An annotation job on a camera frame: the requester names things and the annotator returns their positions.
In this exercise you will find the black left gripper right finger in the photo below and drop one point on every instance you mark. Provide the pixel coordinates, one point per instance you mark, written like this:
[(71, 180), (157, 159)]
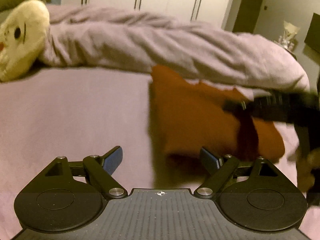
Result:
[(224, 171)]

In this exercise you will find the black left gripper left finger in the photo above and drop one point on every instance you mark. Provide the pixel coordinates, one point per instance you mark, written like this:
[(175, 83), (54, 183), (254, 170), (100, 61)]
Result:
[(90, 178)]

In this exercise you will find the rust orange knit sweater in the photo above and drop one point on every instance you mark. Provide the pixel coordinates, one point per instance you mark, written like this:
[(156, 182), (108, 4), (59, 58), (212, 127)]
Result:
[(191, 116)]

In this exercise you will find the pink bed sheet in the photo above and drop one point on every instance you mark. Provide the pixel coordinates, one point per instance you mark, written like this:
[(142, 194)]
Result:
[(77, 112)]

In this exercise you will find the crumpled white bag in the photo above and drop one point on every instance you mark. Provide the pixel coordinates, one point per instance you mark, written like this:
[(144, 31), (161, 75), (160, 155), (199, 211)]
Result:
[(287, 39)]

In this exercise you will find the dark door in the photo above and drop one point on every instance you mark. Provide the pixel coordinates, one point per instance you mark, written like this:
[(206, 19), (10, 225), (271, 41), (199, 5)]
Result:
[(247, 16)]

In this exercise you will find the grey fleece blanket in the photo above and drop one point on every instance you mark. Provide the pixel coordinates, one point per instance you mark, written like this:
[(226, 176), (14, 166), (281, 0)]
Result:
[(92, 35)]

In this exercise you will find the cream plush cat toy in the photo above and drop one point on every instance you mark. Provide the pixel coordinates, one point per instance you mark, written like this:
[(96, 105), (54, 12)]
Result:
[(23, 37)]

